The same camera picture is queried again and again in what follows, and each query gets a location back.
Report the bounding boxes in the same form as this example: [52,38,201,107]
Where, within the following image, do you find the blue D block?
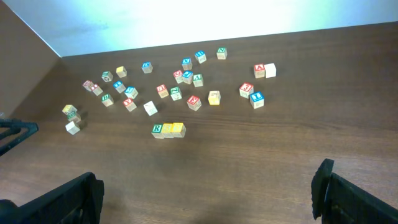
[141,62,153,73]

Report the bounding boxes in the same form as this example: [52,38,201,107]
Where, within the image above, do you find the plain wooden block left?
[65,121,80,135]

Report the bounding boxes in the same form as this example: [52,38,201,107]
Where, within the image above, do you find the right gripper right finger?
[311,159,397,224]

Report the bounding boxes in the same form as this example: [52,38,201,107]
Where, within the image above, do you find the green Z block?
[170,86,182,101]

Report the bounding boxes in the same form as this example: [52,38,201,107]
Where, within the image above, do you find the yellow block upper left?
[116,66,127,78]

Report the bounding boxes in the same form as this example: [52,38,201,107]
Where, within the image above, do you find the red Q block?
[173,70,183,83]

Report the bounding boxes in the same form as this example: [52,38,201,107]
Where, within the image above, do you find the green J block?
[101,71,113,83]

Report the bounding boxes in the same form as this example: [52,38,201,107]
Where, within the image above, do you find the red Y block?
[123,98,137,112]

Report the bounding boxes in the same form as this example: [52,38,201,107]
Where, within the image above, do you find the blue L block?
[249,91,264,109]

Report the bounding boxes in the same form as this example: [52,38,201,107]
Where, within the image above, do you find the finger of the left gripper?
[1,119,39,156]

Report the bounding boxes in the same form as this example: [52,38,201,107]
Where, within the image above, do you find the plain leaf picture block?
[144,101,158,116]

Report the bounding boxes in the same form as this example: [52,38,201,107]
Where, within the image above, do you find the red E block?
[187,95,201,111]

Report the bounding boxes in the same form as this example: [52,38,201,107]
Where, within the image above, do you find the green V block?
[193,74,204,87]

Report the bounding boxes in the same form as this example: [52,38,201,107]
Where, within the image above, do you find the yellow S block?
[161,123,174,138]
[171,123,186,138]

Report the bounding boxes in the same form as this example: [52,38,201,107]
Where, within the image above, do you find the plain white block right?
[264,63,277,78]

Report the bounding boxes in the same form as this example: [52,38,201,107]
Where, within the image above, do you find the yellow picture block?
[208,90,221,105]

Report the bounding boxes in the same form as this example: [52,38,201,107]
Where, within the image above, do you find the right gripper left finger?
[1,172,104,224]

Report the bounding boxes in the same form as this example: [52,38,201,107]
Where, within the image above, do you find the blue 5 block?
[124,86,139,99]

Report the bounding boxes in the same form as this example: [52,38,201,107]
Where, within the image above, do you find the red U block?
[156,84,169,98]

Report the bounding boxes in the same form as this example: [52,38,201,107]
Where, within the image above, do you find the green N block top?
[216,47,228,60]

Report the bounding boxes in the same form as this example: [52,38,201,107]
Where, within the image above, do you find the red 3 block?
[239,82,254,99]

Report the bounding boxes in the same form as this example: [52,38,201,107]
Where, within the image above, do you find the red 6 block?
[83,80,94,91]

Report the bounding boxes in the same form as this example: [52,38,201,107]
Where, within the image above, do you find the red A block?
[254,63,266,78]

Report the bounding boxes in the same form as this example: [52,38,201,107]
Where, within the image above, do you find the blue H block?
[195,50,206,63]

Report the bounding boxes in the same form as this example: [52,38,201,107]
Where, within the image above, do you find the green E block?
[67,111,81,123]

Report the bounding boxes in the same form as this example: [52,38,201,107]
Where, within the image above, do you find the yellow W block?
[62,105,77,115]

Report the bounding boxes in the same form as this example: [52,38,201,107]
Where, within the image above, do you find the blue X block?
[182,57,193,70]

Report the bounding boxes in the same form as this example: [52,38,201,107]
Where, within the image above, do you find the green R block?
[151,124,165,139]

